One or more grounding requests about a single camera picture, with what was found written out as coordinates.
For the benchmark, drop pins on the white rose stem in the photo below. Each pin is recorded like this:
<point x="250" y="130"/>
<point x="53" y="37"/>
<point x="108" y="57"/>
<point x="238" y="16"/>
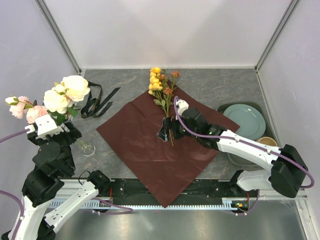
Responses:
<point x="60" y="100"/>

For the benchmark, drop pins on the dark red wrapping paper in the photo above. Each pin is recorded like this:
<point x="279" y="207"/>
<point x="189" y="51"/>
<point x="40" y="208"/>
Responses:
<point x="165" y="169"/>

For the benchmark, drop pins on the dark green tray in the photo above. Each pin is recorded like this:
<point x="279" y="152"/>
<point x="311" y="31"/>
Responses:
<point x="242" y="147"/>

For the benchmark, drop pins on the yellow rose stem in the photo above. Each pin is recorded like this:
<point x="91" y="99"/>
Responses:
<point x="155" y="86"/>

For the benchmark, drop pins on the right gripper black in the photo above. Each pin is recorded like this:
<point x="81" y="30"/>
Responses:
<point x="169" y="123"/>

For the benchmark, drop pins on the clear glass vase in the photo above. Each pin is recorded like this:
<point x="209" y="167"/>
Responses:
<point x="87" y="149"/>

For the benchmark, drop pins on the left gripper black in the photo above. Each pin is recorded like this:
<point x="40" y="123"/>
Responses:
<point x="73" y="134"/>

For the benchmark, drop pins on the brown rose stem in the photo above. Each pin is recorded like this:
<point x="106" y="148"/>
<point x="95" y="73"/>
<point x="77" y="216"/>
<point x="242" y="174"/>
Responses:
<point x="168" y="87"/>

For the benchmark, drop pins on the blue slotted cable duct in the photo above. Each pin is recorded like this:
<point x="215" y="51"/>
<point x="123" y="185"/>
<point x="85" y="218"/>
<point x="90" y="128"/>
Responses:
<point x="224" y="205"/>

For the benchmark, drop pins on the teal ceramic plate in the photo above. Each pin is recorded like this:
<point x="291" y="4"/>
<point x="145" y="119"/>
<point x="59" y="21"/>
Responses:
<point x="252" y="124"/>

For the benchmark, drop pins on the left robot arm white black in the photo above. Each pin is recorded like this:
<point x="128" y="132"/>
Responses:
<point x="53" y="161"/>

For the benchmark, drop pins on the black ribbon gold lettering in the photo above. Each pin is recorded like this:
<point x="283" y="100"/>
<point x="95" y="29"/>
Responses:
<point x="96" y="107"/>

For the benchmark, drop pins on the beige ceramic mug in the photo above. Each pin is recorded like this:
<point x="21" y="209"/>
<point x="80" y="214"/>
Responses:
<point x="265" y="140"/>

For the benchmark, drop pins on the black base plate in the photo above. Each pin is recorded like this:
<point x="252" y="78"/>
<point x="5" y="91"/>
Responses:
<point x="132" y="191"/>

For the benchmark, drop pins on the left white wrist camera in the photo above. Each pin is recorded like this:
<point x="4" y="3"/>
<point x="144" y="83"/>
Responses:
<point x="43" y="126"/>

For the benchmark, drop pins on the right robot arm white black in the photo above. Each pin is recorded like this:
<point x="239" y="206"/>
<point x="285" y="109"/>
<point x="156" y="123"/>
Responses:
<point x="282" y="169"/>

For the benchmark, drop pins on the pink rose stem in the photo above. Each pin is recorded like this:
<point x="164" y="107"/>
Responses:
<point x="21" y="107"/>

